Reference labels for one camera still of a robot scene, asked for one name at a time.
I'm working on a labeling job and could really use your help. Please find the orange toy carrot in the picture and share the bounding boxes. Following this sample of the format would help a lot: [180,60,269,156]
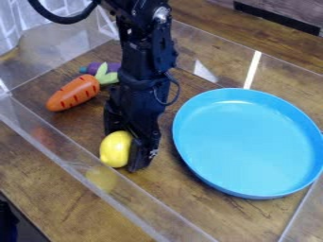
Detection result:
[46,62,119,112]

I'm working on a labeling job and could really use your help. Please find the purple toy eggplant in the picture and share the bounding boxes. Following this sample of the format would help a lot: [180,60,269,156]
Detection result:
[80,62,122,76]

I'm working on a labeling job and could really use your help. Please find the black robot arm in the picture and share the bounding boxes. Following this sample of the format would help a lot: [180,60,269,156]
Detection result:
[102,0,178,172]

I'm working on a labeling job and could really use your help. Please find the white curtain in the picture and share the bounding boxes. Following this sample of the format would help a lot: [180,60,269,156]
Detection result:
[0,0,119,56]

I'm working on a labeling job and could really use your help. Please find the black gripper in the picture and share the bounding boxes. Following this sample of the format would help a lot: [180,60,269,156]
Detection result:
[104,71,171,172]

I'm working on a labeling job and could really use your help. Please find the yellow toy lemon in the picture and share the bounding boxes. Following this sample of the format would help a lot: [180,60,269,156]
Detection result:
[100,130,132,168]

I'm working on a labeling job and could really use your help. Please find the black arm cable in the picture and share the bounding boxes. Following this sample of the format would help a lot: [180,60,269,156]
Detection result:
[27,0,103,26]

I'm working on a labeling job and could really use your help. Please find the blue round tray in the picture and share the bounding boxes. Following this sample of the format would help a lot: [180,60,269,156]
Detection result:
[174,88,323,199]

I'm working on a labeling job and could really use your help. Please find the clear acrylic enclosure wall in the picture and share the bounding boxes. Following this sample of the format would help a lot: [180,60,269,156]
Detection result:
[0,0,323,242]

